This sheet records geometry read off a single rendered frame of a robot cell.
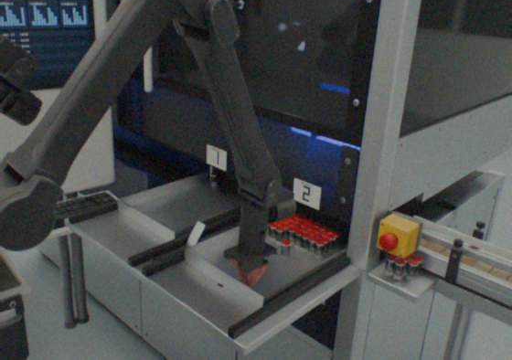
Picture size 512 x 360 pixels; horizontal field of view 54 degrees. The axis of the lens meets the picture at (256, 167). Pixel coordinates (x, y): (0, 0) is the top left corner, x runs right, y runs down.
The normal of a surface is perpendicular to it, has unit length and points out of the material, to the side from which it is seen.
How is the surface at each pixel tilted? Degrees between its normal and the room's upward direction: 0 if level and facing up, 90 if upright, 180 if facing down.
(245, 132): 95
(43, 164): 82
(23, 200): 94
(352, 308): 90
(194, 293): 0
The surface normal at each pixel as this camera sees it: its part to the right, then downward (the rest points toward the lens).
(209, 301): 0.05, -0.93
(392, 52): -0.68, 0.23
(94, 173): 0.64, 0.31
